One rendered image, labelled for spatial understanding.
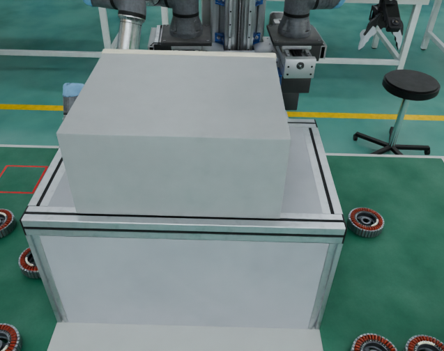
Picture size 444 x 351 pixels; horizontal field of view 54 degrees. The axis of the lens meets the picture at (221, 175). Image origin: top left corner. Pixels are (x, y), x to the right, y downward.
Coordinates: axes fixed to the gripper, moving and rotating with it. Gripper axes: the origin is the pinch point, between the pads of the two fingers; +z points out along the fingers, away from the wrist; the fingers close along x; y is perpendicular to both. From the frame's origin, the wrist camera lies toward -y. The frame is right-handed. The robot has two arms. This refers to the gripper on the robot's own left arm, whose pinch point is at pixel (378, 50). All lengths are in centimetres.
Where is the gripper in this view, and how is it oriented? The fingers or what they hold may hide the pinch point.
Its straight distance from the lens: 171.5
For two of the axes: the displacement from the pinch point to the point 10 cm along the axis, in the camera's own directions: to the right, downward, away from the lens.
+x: -10.0, 0.2, -0.6
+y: -0.6, -6.2, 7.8
